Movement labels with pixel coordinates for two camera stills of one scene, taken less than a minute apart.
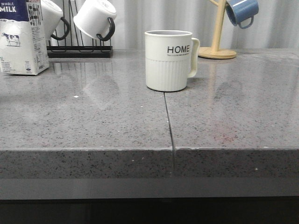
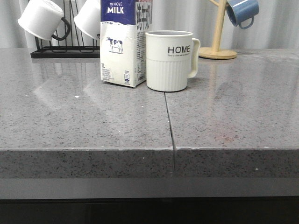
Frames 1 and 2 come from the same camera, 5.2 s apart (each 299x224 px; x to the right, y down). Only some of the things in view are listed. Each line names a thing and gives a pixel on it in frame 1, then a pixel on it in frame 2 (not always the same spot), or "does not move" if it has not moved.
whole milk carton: [23, 48] to [124, 24]
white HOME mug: [171, 57] does not move
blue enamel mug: [241, 12] does not move
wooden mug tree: [214, 52] does not move
